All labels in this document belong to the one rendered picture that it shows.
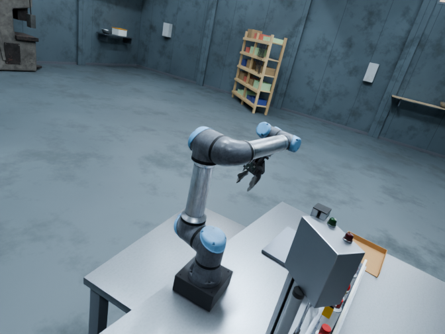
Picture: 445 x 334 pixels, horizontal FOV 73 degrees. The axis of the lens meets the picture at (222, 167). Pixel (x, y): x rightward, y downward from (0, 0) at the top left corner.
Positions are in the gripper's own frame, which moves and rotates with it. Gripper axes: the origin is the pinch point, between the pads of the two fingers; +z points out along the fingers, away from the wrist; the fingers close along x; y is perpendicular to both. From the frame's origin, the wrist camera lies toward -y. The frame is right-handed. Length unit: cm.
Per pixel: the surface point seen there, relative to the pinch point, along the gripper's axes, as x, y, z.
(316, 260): 55, 62, -4
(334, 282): 62, 61, -3
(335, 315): 69, 18, 15
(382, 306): 87, -34, 9
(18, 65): -811, -259, 151
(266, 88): -386, -659, -186
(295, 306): 58, 56, 11
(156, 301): 13, 38, 57
